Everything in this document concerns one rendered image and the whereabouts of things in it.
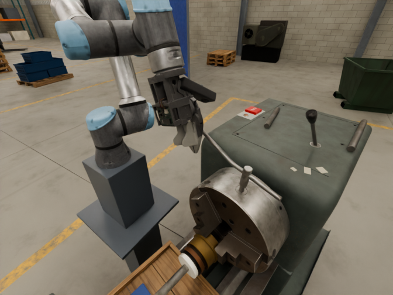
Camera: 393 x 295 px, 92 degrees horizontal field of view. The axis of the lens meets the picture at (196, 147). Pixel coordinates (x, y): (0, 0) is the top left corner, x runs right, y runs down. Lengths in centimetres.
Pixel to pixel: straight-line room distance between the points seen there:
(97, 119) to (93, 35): 37
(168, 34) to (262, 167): 46
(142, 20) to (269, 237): 58
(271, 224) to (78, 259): 173
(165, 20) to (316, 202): 57
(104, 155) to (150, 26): 58
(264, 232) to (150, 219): 69
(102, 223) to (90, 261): 85
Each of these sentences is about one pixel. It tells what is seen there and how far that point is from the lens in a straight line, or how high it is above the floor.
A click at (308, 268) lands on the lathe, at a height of 54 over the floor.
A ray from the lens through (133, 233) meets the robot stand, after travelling 108.
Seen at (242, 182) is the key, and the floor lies 128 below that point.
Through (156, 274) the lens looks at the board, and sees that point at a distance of 82.
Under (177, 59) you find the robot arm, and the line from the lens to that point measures 44.
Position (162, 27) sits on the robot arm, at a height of 162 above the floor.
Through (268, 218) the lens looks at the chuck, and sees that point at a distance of 57.
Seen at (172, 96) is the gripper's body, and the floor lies 149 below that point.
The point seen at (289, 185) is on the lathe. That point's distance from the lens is 63.
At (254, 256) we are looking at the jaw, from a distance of 59.
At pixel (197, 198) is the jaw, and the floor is 119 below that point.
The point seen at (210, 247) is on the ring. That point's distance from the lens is 59.
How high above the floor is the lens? 164
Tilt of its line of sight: 35 degrees down
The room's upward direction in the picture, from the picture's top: straight up
